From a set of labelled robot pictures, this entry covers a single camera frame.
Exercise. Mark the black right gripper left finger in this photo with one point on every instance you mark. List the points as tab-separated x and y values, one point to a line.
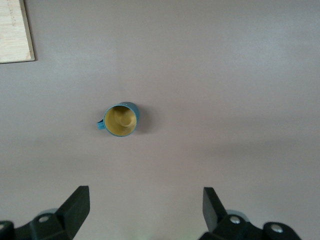
72	212

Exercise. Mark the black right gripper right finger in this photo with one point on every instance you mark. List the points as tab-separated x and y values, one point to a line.
215	215

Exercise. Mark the bamboo cutting board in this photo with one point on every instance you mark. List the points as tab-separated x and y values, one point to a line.
12	30

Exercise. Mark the teal cup yellow inside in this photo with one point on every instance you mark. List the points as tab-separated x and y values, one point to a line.
120	120

